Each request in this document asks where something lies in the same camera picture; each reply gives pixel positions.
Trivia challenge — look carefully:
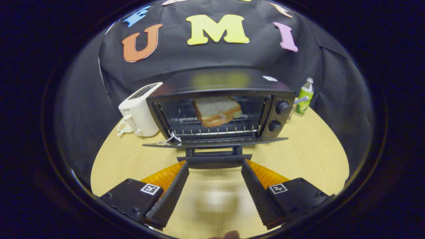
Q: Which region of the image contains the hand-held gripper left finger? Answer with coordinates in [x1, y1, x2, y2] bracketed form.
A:
[100, 161, 190, 230]

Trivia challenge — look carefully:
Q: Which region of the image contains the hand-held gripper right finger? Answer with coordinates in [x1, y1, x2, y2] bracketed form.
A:
[241, 159, 332, 230]

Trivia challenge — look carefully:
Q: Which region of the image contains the toast sandwich with lettuce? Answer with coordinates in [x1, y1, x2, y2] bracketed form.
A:
[193, 96, 243, 128]

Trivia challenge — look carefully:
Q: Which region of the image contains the black toaster oven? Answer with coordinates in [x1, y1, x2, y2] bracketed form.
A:
[142, 68, 297, 170]

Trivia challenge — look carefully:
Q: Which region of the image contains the white pop-up toaster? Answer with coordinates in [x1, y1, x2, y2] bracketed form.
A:
[119, 82, 164, 137]

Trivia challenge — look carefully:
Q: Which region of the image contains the green label plastic bottle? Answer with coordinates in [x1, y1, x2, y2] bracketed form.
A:
[294, 77, 314, 117]

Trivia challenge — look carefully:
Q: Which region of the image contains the clear cup with striped straw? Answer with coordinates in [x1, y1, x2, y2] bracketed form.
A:
[286, 96, 310, 124]

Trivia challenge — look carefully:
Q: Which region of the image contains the black backdrop cloth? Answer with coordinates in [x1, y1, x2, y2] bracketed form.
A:
[55, 0, 376, 186]

